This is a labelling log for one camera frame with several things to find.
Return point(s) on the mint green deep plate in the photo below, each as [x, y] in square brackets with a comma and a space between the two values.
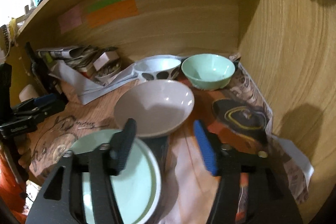
[139, 182]

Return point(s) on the white bowl with black spots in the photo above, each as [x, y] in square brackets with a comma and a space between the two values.
[157, 66]

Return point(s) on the pale pink bowl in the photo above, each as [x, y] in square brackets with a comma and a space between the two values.
[157, 106]

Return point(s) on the pale pink mug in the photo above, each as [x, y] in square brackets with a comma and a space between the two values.
[27, 91]

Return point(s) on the white paper sheet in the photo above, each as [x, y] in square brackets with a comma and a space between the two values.
[78, 86]

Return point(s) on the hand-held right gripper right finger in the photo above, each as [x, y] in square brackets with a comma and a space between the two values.
[206, 150]

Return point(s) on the pink sticky note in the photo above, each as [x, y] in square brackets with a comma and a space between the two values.
[70, 19]

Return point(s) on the printed newspaper mat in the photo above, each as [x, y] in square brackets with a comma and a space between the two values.
[78, 124]

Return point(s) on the green sticky note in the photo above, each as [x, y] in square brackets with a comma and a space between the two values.
[103, 4]

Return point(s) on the small mint green bowl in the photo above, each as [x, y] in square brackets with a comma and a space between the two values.
[207, 69]

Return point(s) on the white card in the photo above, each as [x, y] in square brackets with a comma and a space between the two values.
[105, 60]

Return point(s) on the person's orange clothing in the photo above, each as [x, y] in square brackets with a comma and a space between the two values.
[10, 187]

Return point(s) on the stack of newspapers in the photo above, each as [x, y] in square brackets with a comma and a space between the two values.
[76, 56]

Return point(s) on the small bowl of trinkets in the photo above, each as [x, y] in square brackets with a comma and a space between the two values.
[107, 74]

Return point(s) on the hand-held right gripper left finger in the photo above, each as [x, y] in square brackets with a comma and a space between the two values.
[123, 150]

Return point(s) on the orange sticky note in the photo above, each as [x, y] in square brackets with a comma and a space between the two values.
[113, 14]

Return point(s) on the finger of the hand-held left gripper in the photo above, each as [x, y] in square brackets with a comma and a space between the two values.
[44, 100]
[50, 109]

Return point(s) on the dark wine bottle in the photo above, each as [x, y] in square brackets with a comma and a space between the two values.
[43, 74]

